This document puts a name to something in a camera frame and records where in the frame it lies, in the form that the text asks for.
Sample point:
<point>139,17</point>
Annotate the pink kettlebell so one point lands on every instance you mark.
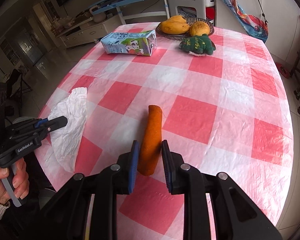
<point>97,18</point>

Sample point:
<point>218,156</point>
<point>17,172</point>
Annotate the round orange fruit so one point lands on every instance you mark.
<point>199,28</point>

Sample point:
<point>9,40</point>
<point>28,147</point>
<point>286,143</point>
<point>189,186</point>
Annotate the white tissue paper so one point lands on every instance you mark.
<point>66,140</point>

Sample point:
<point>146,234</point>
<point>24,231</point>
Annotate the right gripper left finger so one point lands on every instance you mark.
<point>133,159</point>

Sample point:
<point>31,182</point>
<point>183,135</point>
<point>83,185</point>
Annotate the dark wicker fruit basket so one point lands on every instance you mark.
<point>190,21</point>

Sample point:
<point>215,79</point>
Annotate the left hand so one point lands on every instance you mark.
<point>20,182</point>

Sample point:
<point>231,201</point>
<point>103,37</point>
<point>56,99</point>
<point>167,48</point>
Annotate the long orange peel strip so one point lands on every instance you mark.
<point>151,143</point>

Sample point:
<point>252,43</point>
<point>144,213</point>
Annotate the yellow mango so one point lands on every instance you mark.
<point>178,18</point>
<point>174,28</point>

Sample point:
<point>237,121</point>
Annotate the white plastic stool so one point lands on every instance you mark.
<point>198,5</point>

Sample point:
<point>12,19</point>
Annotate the blue milk carton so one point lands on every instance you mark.
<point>130,43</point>

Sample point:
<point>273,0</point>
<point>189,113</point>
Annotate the green plush toy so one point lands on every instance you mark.
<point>199,45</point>

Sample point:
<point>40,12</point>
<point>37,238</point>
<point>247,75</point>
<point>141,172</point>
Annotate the red white checkered tablecloth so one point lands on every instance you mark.
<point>227,122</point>

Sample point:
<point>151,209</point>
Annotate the cream tv cabinet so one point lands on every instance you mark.
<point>88,31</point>

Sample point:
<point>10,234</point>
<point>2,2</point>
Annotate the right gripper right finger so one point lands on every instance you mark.
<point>168,165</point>

